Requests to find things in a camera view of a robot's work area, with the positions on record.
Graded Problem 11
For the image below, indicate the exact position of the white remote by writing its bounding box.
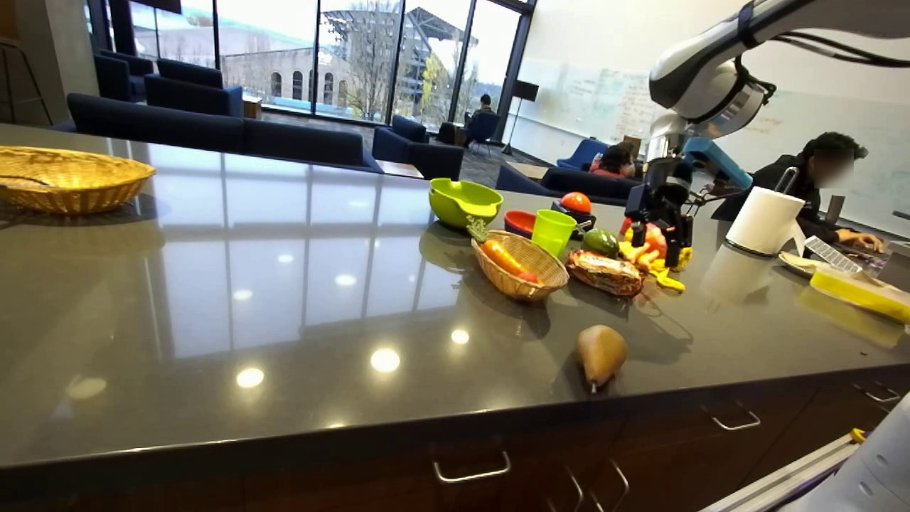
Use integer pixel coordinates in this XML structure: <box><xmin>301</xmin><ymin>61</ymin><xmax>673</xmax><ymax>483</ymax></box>
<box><xmin>801</xmin><ymin>234</ymin><xmax>867</xmax><ymax>278</ymax></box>

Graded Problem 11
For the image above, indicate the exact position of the round yellow woven basket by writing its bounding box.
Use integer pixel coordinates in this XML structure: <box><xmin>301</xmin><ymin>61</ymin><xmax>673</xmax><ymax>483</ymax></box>
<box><xmin>0</xmin><ymin>146</ymin><xmax>156</xmax><ymax>220</ymax></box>

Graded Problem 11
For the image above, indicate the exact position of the green plastic cup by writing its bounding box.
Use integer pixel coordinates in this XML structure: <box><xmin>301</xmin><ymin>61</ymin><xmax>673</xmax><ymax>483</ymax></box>
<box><xmin>530</xmin><ymin>207</ymin><xmax>581</xmax><ymax>264</ymax></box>

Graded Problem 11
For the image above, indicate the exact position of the person reclining on sofa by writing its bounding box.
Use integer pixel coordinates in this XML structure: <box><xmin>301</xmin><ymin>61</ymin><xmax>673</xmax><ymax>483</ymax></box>
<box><xmin>589</xmin><ymin>140</ymin><xmax>640</xmax><ymax>180</ymax></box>

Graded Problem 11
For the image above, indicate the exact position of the yellow sponge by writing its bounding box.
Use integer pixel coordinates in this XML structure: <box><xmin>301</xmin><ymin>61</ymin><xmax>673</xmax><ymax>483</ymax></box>
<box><xmin>807</xmin><ymin>267</ymin><xmax>910</xmax><ymax>325</ymax></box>

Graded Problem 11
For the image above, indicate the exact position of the dark blue armchair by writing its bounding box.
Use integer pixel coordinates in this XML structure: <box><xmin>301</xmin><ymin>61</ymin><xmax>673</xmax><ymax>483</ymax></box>
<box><xmin>370</xmin><ymin>115</ymin><xmax>466</xmax><ymax>182</ymax></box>

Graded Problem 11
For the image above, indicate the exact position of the white metal rail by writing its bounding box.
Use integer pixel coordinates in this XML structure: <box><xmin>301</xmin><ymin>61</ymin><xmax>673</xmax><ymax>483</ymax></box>
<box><xmin>700</xmin><ymin>428</ymin><xmax>867</xmax><ymax>512</ymax></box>

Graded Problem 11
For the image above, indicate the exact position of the dark blue lounge sofa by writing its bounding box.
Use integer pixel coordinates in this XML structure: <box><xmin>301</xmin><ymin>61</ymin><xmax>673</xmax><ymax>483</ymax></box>
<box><xmin>494</xmin><ymin>136</ymin><xmax>656</xmax><ymax>207</ymax></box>

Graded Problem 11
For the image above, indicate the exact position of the toy sandwich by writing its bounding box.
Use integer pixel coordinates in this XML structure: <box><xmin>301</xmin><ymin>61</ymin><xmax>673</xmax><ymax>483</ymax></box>
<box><xmin>565</xmin><ymin>247</ymin><xmax>645</xmax><ymax>301</ymax></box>

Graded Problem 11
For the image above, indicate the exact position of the dark wood drawer cabinet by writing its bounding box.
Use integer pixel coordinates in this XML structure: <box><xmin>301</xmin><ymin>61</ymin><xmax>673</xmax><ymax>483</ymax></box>
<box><xmin>0</xmin><ymin>364</ymin><xmax>910</xmax><ymax>512</ymax></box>

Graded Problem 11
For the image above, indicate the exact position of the yellow toy banana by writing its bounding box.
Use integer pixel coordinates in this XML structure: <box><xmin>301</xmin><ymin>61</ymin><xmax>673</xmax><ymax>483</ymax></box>
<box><xmin>619</xmin><ymin>241</ymin><xmax>689</xmax><ymax>294</ymax></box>

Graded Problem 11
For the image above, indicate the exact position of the dark blue sofa by window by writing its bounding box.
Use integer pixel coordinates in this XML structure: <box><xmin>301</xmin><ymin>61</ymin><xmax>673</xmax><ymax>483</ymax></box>
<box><xmin>94</xmin><ymin>51</ymin><xmax>247</xmax><ymax>121</ymax></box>

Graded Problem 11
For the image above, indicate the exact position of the yellow-brown toy pear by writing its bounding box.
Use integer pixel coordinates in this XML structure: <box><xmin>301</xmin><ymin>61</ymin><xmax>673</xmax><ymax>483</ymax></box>
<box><xmin>574</xmin><ymin>321</ymin><xmax>632</xmax><ymax>394</ymax></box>

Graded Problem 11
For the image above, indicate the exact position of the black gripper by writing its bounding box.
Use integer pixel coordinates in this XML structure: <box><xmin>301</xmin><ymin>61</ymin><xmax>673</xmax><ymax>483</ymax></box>
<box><xmin>622</xmin><ymin>155</ymin><xmax>700</xmax><ymax>273</ymax></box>

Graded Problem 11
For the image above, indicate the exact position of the red plastic bowl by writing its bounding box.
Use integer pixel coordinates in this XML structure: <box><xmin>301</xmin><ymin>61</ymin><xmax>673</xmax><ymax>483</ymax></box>
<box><xmin>501</xmin><ymin>207</ymin><xmax>539</xmax><ymax>240</ymax></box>

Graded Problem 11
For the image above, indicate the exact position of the orange toy carrot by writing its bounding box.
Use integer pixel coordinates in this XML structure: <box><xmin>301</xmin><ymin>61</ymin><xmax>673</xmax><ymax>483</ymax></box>
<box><xmin>480</xmin><ymin>237</ymin><xmax>534</xmax><ymax>284</ymax></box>

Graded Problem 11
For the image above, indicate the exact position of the long dark blue sofa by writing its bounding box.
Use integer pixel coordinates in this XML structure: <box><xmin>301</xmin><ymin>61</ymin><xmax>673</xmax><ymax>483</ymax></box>
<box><xmin>65</xmin><ymin>91</ymin><xmax>380</xmax><ymax>175</ymax></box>

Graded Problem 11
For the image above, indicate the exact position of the white mug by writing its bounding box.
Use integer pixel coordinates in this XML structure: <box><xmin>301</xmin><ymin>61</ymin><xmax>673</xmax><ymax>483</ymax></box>
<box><xmin>724</xmin><ymin>185</ymin><xmax>807</xmax><ymax>258</ymax></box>

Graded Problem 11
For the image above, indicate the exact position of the oval wicker basket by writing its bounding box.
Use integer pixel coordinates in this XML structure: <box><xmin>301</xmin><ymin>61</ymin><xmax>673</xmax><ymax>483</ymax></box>
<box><xmin>470</xmin><ymin>230</ymin><xmax>571</xmax><ymax>305</ymax></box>

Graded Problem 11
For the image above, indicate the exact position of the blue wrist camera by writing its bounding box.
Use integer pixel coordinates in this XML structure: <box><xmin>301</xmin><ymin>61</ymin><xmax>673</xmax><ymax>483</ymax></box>
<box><xmin>679</xmin><ymin>133</ymin><xmax>757</xmax><ymax>199</ymax></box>

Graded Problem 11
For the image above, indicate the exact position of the dark-haired person at desk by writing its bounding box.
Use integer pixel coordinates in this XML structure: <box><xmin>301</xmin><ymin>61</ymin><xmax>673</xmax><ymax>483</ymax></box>
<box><xmin>712</xmin><ymin>132</ymin><xmax>891</xmax><ymax>256</ymax></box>

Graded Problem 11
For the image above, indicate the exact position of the orange toy fruit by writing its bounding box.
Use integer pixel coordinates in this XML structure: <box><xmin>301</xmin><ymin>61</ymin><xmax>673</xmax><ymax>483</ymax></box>
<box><xmin>557</xmin><ymin>192</ymin><xmax>594</xmax><ymax>223</ymax></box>

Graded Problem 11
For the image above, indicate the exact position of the green plastic bowl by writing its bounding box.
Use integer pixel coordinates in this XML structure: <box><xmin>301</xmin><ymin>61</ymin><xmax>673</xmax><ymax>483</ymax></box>
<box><xmin>426</xmin><ymin>177</ymin><xmax>505</xmax><ymax>234</ymax></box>

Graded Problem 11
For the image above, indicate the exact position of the distant seated person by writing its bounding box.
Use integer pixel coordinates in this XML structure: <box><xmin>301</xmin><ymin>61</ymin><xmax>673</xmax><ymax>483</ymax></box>
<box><xmin>470</xmin><ymin>91</ymin><xmax>501</xmax><ymax>132</ymax></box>

